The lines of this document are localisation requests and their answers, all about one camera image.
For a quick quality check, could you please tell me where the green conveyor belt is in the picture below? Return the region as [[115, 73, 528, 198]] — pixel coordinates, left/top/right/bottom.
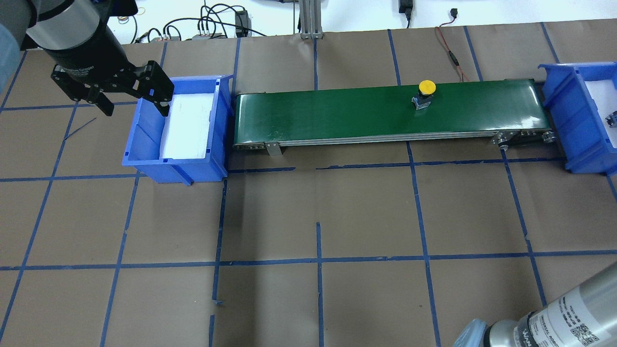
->
[[233, 79, 557, 155]]

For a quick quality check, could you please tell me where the white foam pad bin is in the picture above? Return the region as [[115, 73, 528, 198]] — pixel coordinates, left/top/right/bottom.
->
[[585, 79, 617, 148], [159, 93, 214, 160]]

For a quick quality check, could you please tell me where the white foam pad left bin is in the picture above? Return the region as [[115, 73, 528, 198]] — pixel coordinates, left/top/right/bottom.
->
[[159, 93, 214, 160]]

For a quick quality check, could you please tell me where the blue left storage bin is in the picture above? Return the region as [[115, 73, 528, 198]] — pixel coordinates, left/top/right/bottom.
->
[[121, 75, 233, 186]]

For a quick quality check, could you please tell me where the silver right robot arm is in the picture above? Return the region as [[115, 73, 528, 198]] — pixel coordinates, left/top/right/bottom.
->
[[454, 263, 617, 347]]

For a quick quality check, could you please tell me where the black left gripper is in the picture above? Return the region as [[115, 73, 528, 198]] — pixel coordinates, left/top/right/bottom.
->
[[51, 22, 174, 117]]

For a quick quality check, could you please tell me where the white foam pad right bin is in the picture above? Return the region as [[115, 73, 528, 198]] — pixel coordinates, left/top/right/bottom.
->
[[585, 79, 617, 148]]

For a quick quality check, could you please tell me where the blue right storage bin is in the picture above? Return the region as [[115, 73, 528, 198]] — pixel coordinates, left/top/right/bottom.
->
[[538, 61, 617, 176]]

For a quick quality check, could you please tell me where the black power adapter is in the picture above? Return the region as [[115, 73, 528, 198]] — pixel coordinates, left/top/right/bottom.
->
[[234, 10, 251, 38]]

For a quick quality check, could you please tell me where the yellow push button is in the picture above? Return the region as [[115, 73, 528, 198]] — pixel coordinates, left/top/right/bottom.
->
[[412, 80, 437, 110]]

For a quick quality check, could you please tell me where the red push button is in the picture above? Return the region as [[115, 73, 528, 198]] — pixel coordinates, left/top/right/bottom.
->
[[604, 110, 617, 128]]

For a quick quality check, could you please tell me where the red conveyor power wire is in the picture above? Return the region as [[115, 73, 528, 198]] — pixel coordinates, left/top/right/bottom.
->
[[435, 9, 470, 82]]

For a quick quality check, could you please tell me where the blue storage bin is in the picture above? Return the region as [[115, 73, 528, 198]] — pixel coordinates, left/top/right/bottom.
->
[[121, 75, 233, 186], [538, 61, 617, 176]]

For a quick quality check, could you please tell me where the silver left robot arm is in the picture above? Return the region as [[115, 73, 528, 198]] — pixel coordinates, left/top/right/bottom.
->
[[1, 0, 174, 117]]

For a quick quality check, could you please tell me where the aluminium frame post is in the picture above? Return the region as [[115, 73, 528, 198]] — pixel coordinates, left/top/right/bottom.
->
[[298, 0, 324, 40]]

